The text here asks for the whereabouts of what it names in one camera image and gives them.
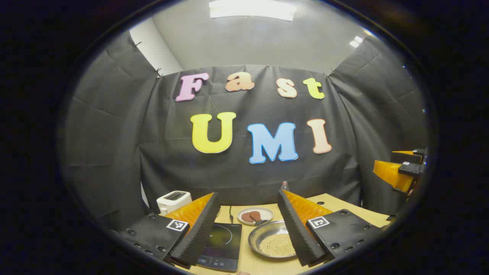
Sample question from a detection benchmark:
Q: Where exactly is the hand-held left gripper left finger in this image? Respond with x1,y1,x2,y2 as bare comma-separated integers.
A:
118,192,221,270

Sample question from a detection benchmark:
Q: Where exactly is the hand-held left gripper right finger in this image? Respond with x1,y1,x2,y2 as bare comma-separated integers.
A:
278,189,382,267

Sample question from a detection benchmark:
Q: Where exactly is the black induction cooktop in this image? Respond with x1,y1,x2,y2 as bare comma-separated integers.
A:
197,223,243,272

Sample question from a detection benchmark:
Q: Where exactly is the stainless steel pot black handle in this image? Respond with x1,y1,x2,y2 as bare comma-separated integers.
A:
248,219,302,259

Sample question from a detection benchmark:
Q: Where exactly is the heap of yellow soybeans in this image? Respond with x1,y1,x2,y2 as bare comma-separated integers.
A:
260,233,297,257

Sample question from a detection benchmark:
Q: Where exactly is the round white plate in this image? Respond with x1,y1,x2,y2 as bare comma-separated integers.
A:
237,207,274,226

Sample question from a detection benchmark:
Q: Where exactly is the white toaster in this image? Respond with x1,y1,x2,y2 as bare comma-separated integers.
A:
157,191,193,215

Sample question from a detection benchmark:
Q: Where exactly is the black backdrop cloth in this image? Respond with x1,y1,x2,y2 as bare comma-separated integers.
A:
61,32,428,230

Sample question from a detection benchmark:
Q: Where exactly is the long ceiling light panel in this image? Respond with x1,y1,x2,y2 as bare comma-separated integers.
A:
209,0,297,22

